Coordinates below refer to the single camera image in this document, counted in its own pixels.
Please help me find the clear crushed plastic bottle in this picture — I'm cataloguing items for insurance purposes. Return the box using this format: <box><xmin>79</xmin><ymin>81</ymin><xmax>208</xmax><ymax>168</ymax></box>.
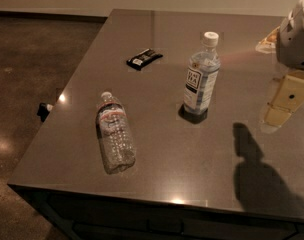
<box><xmin>96</xmin><ymin>91</ymin><xmax>136</xmax><ymax>174</ymax></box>

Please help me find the grey table with drawers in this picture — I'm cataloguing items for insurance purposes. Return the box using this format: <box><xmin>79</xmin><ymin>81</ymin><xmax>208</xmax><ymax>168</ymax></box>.
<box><xmin>9</xmin><ymin>9</ymin><xmax>304</xmax><ymax>240</ymax></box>

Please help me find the black snack bar wrapper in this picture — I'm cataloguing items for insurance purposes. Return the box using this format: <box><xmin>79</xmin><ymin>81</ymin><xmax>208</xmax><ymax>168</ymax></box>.
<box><xmin>126</xmin><ymin>49</ymin><xmax>163</xmax><ymax>71</ymax></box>

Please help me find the blue plastic water bottle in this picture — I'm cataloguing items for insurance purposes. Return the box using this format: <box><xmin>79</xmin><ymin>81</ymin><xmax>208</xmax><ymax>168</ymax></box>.
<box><xmin>183</xmin><ymin>32</ymin><xmax>221</xmax><ymax>116</ymax></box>

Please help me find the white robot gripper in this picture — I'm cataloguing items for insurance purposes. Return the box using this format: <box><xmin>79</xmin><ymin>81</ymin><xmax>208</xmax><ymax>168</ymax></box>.
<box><xmin>264</xmin><ymin>0</ymin><xmax>304</xmax><ymax>127</ymax></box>

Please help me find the black object on floor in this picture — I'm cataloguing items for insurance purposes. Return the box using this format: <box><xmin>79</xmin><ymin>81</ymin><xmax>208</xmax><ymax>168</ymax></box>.
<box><xmin>37</xmin><ymin>103</ymin><xmax>53</xmax><ymax>122</ymax></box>

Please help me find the yellowish packet on table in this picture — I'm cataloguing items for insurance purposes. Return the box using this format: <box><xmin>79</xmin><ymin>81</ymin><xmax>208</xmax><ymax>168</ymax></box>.
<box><xmin>255</xmin><ymin>27</ymin><xmax>279</xmax><ymax>54</ymax></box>

